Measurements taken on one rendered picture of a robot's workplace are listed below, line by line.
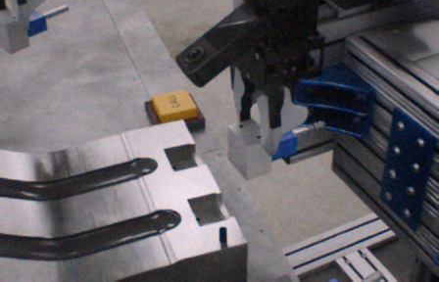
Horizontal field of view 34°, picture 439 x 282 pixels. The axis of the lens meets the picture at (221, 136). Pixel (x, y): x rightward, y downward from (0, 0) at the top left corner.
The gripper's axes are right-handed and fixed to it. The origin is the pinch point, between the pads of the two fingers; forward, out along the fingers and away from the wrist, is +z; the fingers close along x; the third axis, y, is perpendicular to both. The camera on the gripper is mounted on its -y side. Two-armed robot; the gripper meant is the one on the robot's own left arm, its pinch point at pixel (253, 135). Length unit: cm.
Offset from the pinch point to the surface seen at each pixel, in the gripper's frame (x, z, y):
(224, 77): 146, 95, 73
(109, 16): 67, 15, 5
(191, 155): 9.4, 8.0, -4.4
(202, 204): -0.7, 7.6, -7.8
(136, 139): 14.0, 6.0, -10.5
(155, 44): 52, 15, 8
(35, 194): 10.3, 6.6, -26.0
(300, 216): 67, 95, 56
